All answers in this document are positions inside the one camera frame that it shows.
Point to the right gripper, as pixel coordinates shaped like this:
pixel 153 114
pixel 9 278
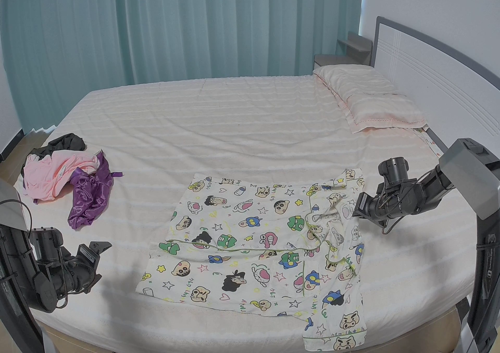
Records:
pixel 377 207

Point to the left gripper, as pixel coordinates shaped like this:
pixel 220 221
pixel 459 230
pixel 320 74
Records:
pixel 82 275

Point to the white printed pyjama top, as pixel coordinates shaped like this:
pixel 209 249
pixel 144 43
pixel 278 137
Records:
pixel 234 250

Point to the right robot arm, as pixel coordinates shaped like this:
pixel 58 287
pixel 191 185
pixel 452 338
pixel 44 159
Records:
pixel 468 175

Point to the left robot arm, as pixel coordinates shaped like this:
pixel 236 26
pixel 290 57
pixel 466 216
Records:
pixel 15 265

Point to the bed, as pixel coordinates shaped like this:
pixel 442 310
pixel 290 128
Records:
pixel 254 117

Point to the purple satin garment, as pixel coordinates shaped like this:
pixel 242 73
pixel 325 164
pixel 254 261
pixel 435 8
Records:
pixel 88 199

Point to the pink garment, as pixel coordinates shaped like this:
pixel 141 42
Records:
pixel 50 175

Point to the cream pillow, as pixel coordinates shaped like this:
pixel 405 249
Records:
pixel 371 97

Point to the black garment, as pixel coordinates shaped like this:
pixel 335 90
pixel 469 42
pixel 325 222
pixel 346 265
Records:
pixel 66 143

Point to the grey bedside table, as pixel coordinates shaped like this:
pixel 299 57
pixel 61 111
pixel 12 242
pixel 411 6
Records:
pixel 343 52

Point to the blue-green curtain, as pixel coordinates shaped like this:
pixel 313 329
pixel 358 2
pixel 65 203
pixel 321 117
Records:
pixel 175 23

